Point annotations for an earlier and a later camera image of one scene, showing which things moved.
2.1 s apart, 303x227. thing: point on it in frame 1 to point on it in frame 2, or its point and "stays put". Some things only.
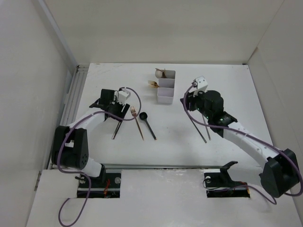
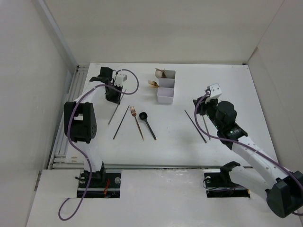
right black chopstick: (201, 135) stays put
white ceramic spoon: (158, 74) stays put
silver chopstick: (209, 135) stays put
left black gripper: (122, 108) to (116, 99)
